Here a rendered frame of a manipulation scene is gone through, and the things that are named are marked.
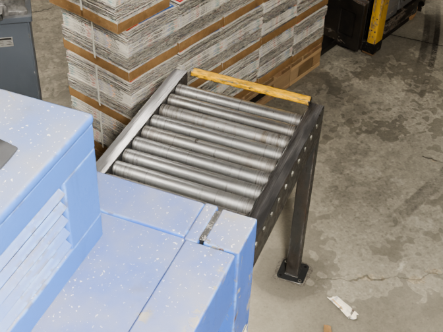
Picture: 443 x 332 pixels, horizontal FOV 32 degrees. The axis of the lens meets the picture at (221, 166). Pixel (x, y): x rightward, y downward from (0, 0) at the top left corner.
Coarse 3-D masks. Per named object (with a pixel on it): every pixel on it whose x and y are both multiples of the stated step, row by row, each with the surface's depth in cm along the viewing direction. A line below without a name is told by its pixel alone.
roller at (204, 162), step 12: (132, 144) 239; (144, 144) 238; (156, 144) 237; (168, 156) 235; (180, 156) 234; (192, 156) 233; (204, 156) 233; (204, 168) 232; (216, 168) 231; (228, 168) 230; (240, 168) 230; (252, 180) 228; (264, 180) 227
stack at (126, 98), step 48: (192, 0) 307; (240, 0) 334; (288, 0) 367; (96, 48) 300; (144, 48) 295; (192, 48) 321; (240, 48) 351; (288, 48) 387; (96, 96) 317; (144, 96) 309
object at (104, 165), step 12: (180, 72) 268; (168, 84) 262; (156, 96) 257; (168, 96) 258; (144, 108) 251; (156, 108) 252; (132, 120) 246; (144, 120) 246; (132, 132) 241; (120, 144) 236; (108, 156) 232; (120, 156) 233; (96, 168) 227; (108, 168) 228
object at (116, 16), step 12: (96, 0) 277; (108, 0) 273; (120, 0) 273; (132, 0) 279; (144, 0) 284; (156, 0) 290; (96, 12) 282; (108, 12) 276; (120, 12) 276; (132, 12) 281
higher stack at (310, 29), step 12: (300, 0) 375; (312, 0) 386; (300, 12) 381; (324, 12) 401; (300, 24) 385; (312, 24) 398; (300, 36) 393; (312, 36) 403; (300, 48) 397; (300, 60) 403; (312, 60) 415; (300, 72) 409
